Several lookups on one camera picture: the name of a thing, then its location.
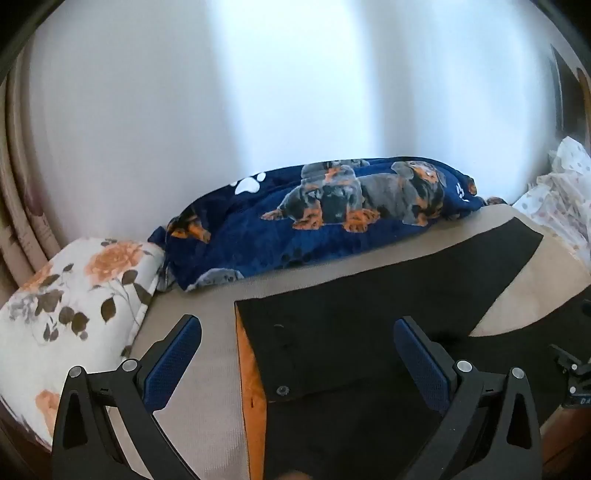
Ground black pants with orange lining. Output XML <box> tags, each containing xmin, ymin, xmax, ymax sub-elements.
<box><xmin>235</xmin><ymin>217</ymin><xmax>591</xmax><ymax>480</ymax></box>

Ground white dotted cloth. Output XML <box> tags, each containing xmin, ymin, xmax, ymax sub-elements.
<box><xmin>512</xmin><ymin>137</ymin><xmax>591</xmax><ymax>259</ymax></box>

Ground dark wooden frame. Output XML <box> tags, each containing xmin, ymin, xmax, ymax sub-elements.
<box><xmin>549</xmin><ymin>44</ymin><xmax>591</xmax><ymax>139</ymax></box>

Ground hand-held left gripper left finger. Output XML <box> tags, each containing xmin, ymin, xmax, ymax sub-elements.
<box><xmin>52</xmin><ymin>315</ymin><xmax>204</xmax><ymax>480</ymax></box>

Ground white floral pillow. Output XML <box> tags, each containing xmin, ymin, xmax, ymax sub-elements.
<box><xmin>0</xmin><ymin>237</ymin><xmax>166</xmax><ymax>450</ymax></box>

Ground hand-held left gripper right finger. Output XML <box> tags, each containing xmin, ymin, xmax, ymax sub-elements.
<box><xmin>392</xmin><ymin>316</ymin><xmax>543</xmax><ymax>480</ymax></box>

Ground beige bed mattress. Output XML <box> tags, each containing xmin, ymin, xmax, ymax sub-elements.
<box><xmin>106</xmin><ymin>203</ymin><xmax>591</xmax><ymax>480</ymax></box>

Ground beige pleated curtain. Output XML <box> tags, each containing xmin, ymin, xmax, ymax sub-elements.
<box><xmin>0</xmin><ymin>69</ymin><xmax>65</xmax><ymax>287</ymax></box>

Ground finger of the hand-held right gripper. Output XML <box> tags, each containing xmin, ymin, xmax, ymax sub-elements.
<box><xmin>549</xmin><ymin>344</ymin><xmax>591</xmax><ymax>409</ymax></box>

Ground blue dog print blanket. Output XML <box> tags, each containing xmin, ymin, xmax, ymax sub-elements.
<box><xmin>148</xmin><ymin>158</ymin><xmax>509</xmax><ymax>292</ymax></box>

